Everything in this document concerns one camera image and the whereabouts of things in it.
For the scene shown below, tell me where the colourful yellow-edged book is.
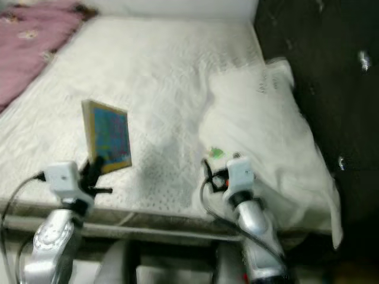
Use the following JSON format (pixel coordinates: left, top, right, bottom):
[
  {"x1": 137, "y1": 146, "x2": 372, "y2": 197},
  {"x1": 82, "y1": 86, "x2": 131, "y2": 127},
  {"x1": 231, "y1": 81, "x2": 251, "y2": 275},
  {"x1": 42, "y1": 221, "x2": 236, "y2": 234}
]
[{"x1": 82, "y1": 99, "x2": 132, "y2": 175}]

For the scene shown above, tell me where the white printed pillow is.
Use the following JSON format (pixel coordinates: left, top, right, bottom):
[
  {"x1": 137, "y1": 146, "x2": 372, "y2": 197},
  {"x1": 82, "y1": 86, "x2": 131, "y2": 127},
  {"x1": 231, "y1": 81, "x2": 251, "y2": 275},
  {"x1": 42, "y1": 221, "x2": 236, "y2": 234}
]
[{"x1": 192, "y1": 58, "x2": 344, "y2": 249}]

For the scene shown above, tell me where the grey left robot leg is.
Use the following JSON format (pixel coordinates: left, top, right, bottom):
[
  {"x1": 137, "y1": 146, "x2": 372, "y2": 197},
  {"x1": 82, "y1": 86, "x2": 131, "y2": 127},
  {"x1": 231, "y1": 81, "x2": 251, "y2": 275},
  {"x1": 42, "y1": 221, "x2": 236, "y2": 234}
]
[{"x1": 95, "y1": 240, "x2": 131, "y2": 284}]

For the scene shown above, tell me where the white quilted mattress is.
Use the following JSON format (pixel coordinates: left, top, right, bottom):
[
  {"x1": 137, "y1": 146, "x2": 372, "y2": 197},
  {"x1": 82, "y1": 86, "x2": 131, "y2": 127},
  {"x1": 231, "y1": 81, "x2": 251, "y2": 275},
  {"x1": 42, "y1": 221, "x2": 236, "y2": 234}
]
[{"x1": 0, "y1": 15, "x2": 338, "y2": 234}]

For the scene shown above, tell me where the purple cartoon print blanket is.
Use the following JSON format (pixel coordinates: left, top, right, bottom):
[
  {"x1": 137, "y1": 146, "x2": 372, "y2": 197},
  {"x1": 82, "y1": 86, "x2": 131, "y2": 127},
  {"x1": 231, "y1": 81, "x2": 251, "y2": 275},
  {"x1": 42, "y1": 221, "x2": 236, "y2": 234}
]
[{"x1": 0, "y1": 0, "x2": 86, "y2": 110}]

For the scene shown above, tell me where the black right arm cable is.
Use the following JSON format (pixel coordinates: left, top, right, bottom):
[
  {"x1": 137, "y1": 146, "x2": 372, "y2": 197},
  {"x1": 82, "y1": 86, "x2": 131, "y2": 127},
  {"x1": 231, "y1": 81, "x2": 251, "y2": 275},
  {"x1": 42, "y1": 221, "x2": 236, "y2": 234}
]
[{"x1": 200, "y1": 163, "x2": 288, "y2": 267}]

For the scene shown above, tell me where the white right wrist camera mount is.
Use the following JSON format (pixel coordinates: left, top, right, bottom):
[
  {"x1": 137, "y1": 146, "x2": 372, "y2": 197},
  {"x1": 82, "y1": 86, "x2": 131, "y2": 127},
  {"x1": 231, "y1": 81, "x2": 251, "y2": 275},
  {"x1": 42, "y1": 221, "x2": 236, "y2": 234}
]
[{"x1": 226, "y1": 155, "x2": 256, "y2": 193}]

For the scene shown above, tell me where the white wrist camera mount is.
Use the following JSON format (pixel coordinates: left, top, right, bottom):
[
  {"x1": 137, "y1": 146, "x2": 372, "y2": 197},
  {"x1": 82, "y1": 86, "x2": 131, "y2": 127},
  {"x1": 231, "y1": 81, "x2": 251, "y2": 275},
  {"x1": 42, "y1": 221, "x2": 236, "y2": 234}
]
[
  {"x1": 44, "y1": 162, "x2": 85, "y2": 202},
  {"x1": 226, "y1": 155, "x2": 256, "y2": 193}
]

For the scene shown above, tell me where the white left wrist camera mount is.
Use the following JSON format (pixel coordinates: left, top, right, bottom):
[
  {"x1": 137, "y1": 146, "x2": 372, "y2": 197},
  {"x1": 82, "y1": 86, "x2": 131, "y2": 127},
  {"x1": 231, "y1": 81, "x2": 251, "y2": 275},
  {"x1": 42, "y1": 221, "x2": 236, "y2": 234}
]
[{"x1": 44, "y1": 162, "x2": 85, "y2": 202}]

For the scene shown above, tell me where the dark bed frame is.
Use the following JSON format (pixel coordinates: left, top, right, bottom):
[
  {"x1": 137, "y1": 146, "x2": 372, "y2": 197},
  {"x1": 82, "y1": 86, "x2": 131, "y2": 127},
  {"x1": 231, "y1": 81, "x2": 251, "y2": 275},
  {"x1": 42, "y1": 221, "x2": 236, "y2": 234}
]
[{"x1": 0, "y1": 204, "x2": 341, "y2": 284}]

